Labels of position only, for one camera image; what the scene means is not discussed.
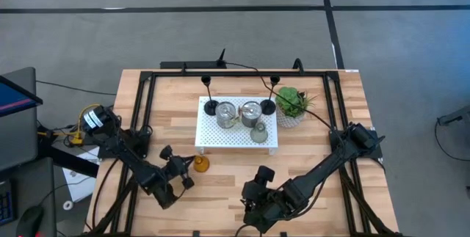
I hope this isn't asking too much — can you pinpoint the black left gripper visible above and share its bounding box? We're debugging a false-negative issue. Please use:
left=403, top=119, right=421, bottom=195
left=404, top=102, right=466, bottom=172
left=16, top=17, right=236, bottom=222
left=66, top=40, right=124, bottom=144
left=158, top=144, right=197, bottom=191

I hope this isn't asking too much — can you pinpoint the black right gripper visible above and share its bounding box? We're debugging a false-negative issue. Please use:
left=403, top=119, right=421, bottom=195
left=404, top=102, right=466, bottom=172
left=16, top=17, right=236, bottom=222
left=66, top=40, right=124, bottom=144
left=240, top=165, right=282, bottom=234

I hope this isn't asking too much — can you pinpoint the amber ribbed glass candle holder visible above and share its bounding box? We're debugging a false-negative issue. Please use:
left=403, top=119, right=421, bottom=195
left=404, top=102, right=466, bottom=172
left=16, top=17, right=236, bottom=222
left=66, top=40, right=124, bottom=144
left=193, top=155, right=211, bottom=174

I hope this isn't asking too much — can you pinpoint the tall black candlestick holder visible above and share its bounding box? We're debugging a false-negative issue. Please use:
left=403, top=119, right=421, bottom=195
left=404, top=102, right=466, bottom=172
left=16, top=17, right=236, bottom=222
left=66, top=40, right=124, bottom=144
left=259, top=75, right=281, bottom=116
left=200, top=75, right=220, bottom=117

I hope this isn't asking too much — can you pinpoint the tin candle with cake label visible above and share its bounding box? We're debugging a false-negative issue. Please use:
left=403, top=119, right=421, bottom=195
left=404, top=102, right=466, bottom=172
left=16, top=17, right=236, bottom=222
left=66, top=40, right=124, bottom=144
left=214, top=101, right=238, bottom=130

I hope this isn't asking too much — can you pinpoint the clear ribbed glass candle holder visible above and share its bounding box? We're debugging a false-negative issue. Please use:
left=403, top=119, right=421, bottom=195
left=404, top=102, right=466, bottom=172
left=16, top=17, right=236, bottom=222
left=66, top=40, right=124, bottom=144
left=250, top=121, right=270, bottom=145

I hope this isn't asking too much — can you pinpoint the tin candle with orange label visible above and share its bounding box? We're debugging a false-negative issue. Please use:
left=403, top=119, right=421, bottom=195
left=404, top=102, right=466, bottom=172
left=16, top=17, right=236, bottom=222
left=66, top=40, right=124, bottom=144
left=238, top=101, right=263, bottom=128

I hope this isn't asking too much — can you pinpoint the white perforated metal shelf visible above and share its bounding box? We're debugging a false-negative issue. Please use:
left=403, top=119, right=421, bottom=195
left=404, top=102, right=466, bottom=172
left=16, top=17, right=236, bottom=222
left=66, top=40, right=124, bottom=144
left=194, top=95, right=279, bottom=156

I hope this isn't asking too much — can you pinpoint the black power strip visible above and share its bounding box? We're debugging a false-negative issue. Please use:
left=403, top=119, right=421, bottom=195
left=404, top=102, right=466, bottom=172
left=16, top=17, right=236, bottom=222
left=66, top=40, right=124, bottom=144
left=159, top=60, right=228, bottom=70

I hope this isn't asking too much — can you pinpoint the succulent in triangle-patterned pot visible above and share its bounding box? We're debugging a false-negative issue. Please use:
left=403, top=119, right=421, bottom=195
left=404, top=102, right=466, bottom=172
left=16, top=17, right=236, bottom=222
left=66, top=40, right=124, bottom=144
left=275, top=86, right=319, bottom=128

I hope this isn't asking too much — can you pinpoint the black plug on strip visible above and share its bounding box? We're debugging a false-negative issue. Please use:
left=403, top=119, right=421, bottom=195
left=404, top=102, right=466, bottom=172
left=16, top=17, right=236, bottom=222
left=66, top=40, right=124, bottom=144
left=216, top=48, right=228, bottom=68

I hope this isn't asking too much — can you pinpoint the white cardboard box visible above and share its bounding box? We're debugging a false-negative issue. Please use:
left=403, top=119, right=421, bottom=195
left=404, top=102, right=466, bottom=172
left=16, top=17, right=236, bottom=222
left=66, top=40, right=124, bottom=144
left=62, top=147, right=101, bottom=203

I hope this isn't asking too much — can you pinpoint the black metal stand leg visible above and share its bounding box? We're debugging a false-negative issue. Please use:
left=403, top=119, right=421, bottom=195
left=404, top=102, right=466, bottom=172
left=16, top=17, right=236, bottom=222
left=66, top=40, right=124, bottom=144
left=36, top=126, right=101, bottom=178

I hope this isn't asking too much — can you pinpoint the dark grey desk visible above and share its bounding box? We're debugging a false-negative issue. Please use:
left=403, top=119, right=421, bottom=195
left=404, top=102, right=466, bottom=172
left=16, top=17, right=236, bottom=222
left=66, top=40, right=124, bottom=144
left=0, top=158, right=57, bottom=237

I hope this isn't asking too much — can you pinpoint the black computer mouse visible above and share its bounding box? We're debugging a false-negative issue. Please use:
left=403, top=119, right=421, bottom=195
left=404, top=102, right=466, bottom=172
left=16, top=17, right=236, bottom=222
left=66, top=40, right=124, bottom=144
left=16, top=205, right=45, bottom=237

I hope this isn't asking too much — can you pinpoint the monitor with blue screen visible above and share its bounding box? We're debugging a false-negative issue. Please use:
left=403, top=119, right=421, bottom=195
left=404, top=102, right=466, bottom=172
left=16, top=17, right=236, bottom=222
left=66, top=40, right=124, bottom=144
left=0, top=74, right=43, bottom=117

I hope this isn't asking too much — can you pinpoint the black keyboard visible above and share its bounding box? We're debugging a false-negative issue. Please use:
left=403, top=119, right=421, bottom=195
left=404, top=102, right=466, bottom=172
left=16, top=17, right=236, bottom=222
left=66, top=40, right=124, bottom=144
left=0, top=180, right=15, bottom=227

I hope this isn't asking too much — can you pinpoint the black stand foot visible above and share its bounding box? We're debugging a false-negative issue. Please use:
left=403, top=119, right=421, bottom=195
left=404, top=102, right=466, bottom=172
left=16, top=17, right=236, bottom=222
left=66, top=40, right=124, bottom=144
left=436, top=103, right=470, bottom=128

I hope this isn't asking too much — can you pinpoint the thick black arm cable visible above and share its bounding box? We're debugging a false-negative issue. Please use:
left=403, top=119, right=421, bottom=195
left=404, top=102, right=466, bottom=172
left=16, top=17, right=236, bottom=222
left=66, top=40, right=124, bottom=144
left=90, top=158, right=118, bottom=230

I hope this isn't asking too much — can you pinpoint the black aluminium table frame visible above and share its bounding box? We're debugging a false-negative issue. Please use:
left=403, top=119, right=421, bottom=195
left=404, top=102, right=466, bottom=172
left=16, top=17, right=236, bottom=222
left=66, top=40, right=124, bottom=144
left=82, top=68, right=405, bottom=237

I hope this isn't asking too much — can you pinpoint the thin black power cable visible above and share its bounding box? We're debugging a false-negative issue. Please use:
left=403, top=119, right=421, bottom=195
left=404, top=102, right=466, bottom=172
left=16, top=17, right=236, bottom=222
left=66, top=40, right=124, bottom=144
left=224, top=60, right=344, bottom=137

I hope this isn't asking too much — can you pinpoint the yellow cable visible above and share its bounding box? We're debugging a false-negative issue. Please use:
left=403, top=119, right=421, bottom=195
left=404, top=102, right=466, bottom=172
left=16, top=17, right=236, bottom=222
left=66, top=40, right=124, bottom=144
left=71, top=103, right=102, bottom=146

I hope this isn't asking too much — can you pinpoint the thin black floor cable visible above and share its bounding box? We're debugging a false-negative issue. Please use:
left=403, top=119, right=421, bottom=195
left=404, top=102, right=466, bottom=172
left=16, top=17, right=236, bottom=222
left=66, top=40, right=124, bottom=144
left=35, top=79, right=117, bottom=96

